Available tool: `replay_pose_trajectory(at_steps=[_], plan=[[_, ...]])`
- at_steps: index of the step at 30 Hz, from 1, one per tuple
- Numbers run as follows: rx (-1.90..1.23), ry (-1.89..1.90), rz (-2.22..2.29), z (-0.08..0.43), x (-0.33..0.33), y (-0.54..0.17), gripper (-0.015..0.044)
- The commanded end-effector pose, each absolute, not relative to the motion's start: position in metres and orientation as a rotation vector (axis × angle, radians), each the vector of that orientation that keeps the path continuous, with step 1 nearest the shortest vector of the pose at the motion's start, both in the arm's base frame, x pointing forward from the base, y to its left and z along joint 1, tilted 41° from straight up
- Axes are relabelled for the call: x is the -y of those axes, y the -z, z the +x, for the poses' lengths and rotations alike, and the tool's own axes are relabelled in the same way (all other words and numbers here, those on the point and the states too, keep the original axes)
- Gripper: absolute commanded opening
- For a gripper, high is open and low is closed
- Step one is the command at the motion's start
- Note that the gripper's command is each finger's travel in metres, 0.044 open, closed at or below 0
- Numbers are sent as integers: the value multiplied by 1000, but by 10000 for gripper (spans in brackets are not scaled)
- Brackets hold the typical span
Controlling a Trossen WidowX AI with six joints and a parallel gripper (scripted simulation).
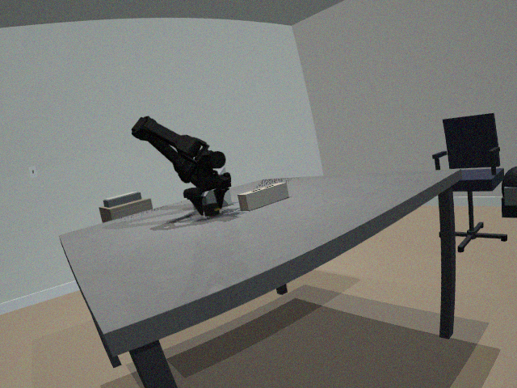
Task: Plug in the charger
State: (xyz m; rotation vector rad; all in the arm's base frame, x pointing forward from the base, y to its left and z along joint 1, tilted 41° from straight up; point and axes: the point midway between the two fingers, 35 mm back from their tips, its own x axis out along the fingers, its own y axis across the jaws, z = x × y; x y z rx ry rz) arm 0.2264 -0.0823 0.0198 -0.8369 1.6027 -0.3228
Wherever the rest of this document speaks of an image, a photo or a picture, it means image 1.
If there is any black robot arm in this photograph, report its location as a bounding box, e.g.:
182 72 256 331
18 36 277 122
132 116 231 190

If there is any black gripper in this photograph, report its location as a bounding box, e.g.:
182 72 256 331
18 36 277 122
183 168 231 216

